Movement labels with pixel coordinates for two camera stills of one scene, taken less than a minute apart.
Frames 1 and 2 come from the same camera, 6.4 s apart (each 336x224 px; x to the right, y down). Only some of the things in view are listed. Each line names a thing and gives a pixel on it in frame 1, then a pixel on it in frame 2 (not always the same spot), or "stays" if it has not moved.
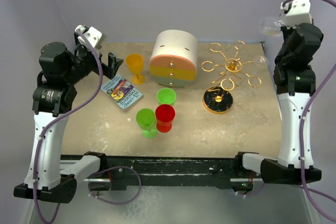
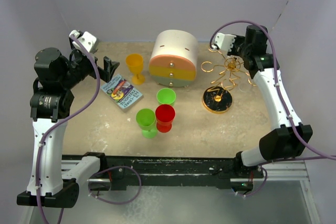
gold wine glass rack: (218, 99) stays
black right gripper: (287, 31) → (237, 39)
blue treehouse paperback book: (121, 92) stays
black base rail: (127, 172) stays
